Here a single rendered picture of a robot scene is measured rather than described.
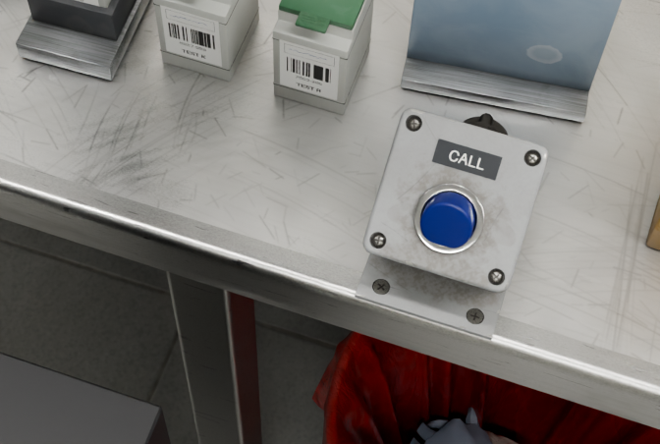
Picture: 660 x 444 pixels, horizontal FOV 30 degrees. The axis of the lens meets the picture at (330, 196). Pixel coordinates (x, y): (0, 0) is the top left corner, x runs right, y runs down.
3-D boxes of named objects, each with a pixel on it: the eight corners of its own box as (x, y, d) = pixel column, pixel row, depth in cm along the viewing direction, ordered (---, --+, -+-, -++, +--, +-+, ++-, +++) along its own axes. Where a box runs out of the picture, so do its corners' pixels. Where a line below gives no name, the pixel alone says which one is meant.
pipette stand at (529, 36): (400, 89, 67) (415, -33, 58) (421, -8, 71) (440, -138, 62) (582, 125, 66) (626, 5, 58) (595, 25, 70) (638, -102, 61)
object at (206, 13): (161, 62, 68) (149, -19, 62) (193, -1, 70) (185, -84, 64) (230, 83, 67) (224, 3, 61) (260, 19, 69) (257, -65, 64)
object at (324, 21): (273, 95, 67) (271, 17, 61) (302, 30, 69) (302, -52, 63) (343, 116, 66) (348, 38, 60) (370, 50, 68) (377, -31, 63)
